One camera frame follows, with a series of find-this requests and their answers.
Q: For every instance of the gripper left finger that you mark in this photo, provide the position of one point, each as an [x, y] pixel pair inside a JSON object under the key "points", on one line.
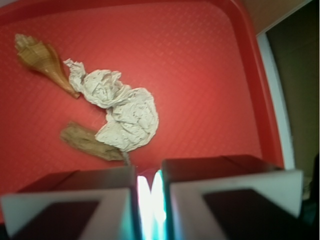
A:
{"points": [[75, 205]]}

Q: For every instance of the brown spiral seashell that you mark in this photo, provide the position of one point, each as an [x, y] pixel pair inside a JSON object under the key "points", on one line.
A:
{"points": [[43, 58]]}

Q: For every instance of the white paper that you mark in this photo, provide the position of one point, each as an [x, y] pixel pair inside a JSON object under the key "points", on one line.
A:
{"points": [[132, 119]]}

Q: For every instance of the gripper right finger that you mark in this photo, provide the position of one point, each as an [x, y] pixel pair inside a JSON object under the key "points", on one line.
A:
{"points": [[231, 197]]}

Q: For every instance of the brown driftwood piece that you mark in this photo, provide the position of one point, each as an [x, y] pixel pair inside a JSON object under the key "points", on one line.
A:
{"points": [[83, 139]]}

